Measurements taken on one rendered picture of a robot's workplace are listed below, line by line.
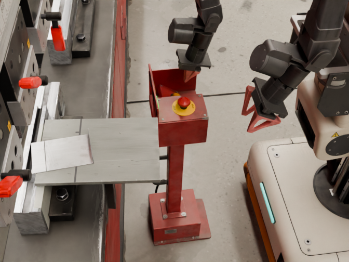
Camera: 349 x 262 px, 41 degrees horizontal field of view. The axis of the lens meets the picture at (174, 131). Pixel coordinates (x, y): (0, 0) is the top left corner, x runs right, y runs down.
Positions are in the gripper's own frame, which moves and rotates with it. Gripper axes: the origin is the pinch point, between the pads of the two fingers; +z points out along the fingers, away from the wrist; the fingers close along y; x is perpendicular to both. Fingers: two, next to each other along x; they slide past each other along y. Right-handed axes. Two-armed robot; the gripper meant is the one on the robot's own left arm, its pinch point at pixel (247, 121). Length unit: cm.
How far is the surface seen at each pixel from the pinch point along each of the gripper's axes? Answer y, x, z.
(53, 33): -11.1, -47.0, 0.5
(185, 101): -26.0, -0.5, 21.3
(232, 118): -88, 71, 76
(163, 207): -31, 26, 85
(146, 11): -188, 39, 92
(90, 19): -57, -28, 25
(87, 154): 5.9, -34.0, 16.6
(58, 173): 10.0, -39.4, 19.6
